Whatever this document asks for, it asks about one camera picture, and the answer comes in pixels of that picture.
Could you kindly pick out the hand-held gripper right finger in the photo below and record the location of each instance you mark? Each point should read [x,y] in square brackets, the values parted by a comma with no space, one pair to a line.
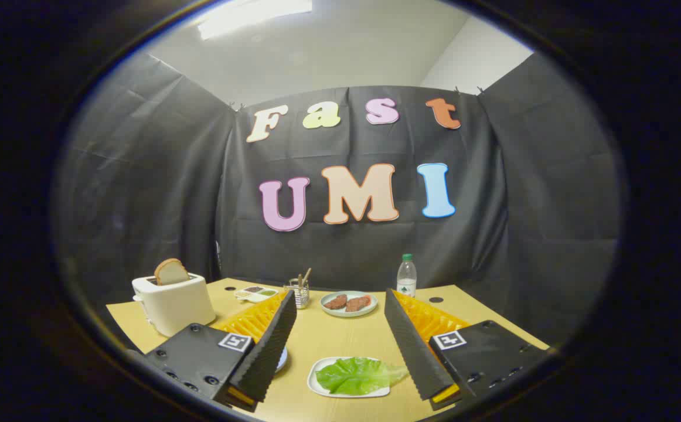
[411,357]

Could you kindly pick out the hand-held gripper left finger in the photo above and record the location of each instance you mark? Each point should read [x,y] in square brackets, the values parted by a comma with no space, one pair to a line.
[270,351]

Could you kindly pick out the green lettuce leaf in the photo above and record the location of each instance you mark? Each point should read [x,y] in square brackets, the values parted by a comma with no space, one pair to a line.
[355,375]

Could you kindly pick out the bread slice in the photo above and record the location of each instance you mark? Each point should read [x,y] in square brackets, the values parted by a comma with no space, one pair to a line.
[170,272]

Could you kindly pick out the blue round plate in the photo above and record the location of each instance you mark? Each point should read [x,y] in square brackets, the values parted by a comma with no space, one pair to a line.
[282,358]

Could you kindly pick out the white oblong plate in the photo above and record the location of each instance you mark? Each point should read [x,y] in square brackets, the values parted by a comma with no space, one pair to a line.
[317,381]

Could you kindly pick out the divided white condiment dish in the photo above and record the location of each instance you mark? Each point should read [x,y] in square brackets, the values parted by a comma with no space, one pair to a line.
[255,293]

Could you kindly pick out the brown meat patty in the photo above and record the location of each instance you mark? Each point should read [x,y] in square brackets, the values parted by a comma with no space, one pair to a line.
[358,303]
[336,302]

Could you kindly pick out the pale green plate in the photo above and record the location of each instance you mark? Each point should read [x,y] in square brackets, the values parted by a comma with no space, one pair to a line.
[349,313]

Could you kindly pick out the clear water bottle green cap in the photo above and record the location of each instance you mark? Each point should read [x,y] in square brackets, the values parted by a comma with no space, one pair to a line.
[407,278]

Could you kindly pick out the wooden chopsticks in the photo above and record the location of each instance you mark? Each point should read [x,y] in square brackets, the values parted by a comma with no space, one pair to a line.
[305,275]

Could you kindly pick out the cream toaster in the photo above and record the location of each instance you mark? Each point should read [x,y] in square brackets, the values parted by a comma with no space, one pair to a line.
[176,305]

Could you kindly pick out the black backdrop cloth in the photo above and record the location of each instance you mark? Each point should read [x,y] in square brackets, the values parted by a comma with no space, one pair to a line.
[159,193]

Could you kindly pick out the ceiling light panel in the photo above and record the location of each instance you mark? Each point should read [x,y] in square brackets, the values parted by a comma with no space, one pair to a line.
[247,14]

